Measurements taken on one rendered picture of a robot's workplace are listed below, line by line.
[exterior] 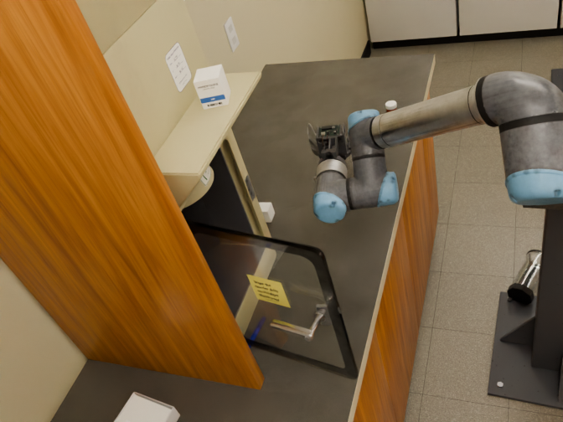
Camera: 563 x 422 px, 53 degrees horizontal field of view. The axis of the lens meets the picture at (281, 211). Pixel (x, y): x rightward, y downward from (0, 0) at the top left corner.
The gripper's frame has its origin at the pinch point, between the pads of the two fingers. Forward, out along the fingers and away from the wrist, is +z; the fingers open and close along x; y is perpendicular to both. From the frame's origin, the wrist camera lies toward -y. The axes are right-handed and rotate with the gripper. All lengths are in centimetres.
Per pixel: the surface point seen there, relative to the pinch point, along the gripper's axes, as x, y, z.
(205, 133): 16, 36, -45
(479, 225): -48, -118, 66
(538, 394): -57, -113, -22
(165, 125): 24, 37, -43
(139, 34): 24, 53, -39
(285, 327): 6, 6, -68
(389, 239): -12.0, -21.6, -23.6
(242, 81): 12.3, 35.1, -28.7
